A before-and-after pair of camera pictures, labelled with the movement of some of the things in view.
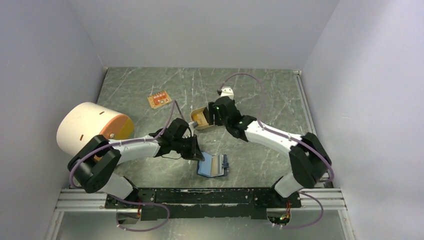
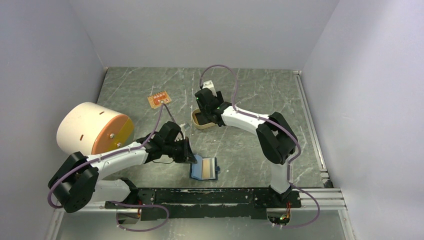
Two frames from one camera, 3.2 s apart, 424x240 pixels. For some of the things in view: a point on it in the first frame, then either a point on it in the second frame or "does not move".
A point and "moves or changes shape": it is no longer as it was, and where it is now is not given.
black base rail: x=197 y=203 does not move
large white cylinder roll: x=79 y=122 does not move
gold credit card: x=217 y=165 to x=208 y=168
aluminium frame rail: x=75 y=201 does not move
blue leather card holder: x=212 y=166 moves or changes shape
